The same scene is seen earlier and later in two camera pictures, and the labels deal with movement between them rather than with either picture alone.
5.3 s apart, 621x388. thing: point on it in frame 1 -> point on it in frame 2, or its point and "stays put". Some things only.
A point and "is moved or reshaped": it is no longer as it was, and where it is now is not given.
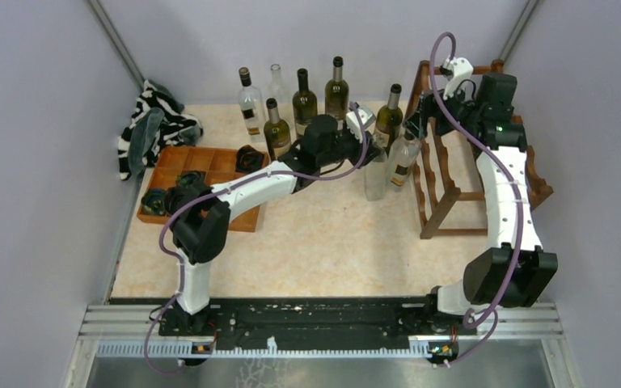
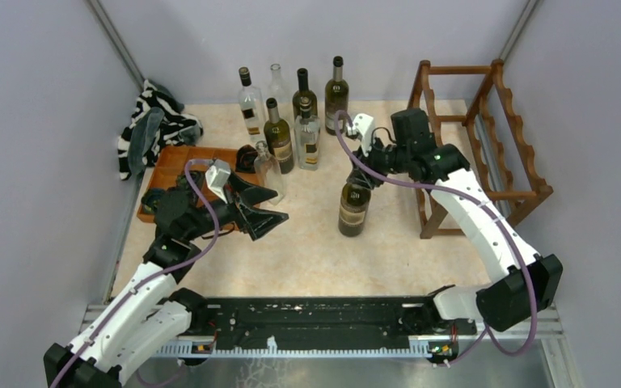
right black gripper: x=431 y=106 -> x=362 y=177
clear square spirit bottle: x=252 y=107 stays put
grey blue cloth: x=141 y=137 stays put
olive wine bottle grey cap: x=389 y=120 -> x=354 y=204
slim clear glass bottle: x=375 y=180 is moved or reshaped
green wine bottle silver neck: x=276 y=132 stays put
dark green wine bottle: x=336 y=92 stays put
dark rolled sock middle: x=192 y=179 stays put
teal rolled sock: x=154 y=200 stays put
